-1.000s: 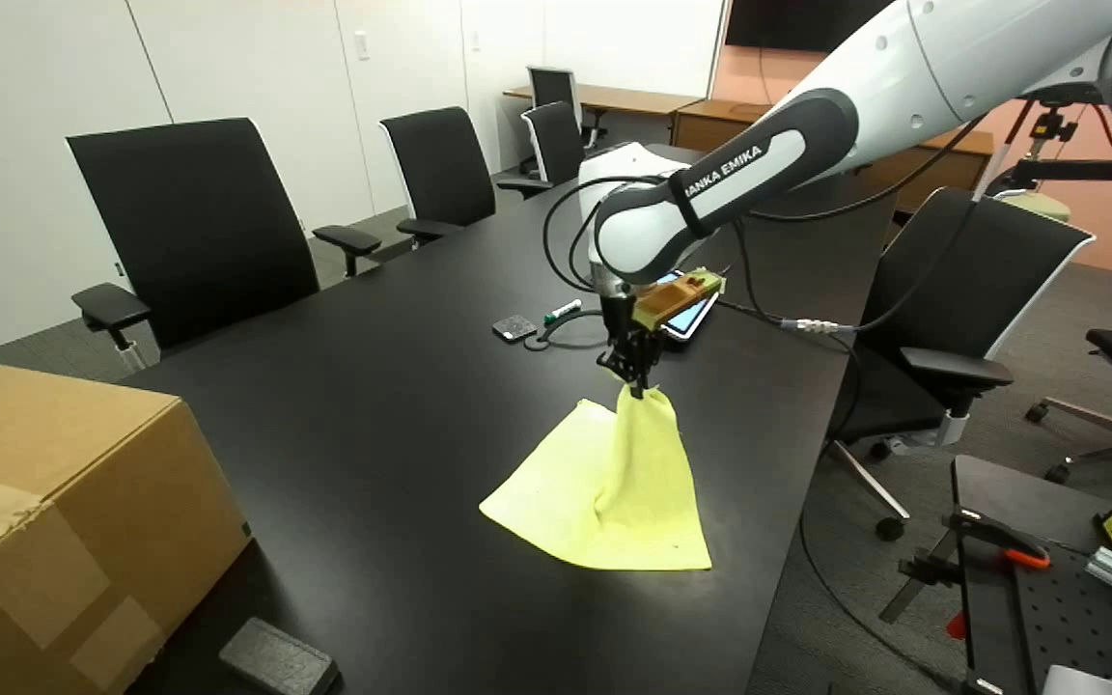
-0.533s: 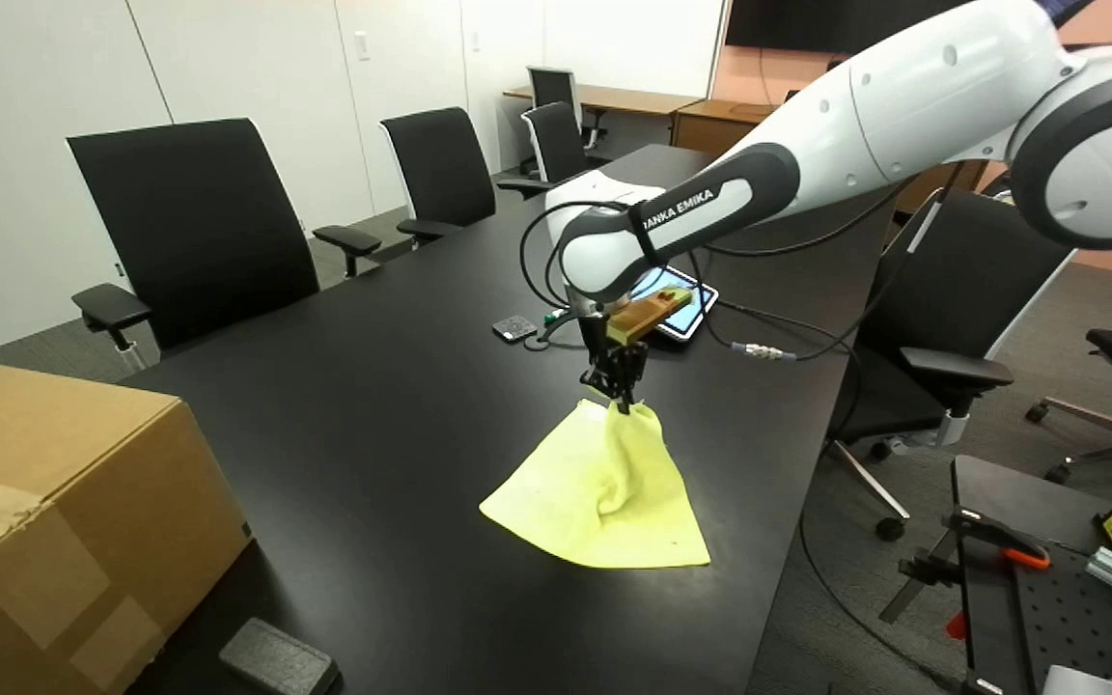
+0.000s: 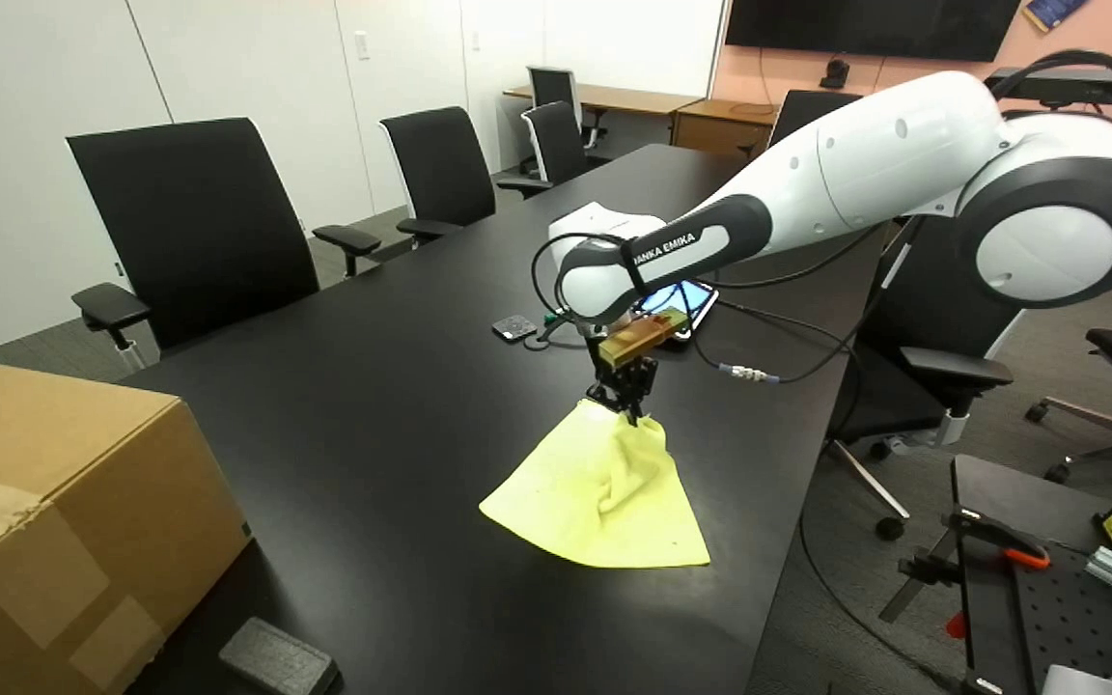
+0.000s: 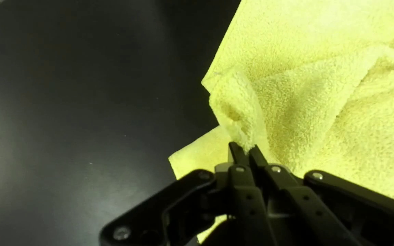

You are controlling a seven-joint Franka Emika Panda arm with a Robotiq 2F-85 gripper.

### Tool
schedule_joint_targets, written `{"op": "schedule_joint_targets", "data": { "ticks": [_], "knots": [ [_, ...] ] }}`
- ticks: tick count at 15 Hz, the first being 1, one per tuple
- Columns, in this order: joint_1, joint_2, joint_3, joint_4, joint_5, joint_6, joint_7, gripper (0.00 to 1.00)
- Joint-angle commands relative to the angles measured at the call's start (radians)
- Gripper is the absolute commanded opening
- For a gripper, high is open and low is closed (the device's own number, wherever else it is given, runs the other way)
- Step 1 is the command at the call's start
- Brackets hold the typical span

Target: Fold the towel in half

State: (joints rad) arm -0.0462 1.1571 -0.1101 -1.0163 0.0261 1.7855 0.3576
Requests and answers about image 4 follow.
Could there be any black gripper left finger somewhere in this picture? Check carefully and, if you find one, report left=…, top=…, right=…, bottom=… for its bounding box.
left=98, top=140, right=270, bottom=246

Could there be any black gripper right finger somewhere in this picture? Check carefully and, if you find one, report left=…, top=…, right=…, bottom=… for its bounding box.
left=248, top=143, right=394, bottom=246

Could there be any yellow towel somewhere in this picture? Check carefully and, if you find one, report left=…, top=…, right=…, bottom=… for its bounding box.
left=166, top=0, right=394, bottom=244

